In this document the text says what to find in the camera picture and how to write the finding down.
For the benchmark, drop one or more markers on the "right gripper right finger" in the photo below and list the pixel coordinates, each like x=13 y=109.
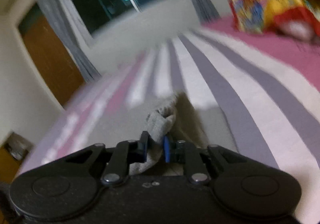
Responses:
x=186 y=154

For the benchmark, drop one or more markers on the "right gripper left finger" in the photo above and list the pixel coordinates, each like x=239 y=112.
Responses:
x=125 y=154

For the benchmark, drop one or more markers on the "grey pants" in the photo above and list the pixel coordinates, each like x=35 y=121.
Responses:
x=173 y=115

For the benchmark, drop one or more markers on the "striped pink purple bedsheet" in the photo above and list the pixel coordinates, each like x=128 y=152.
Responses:
x=255 y=94

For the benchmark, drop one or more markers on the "brown wooden door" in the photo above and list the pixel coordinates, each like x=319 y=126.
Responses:
x=49 y=55

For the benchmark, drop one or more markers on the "white pillow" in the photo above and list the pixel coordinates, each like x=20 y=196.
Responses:
x=299 y=30

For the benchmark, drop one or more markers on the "left grey curtain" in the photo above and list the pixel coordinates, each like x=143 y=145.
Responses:
x=57 y=19

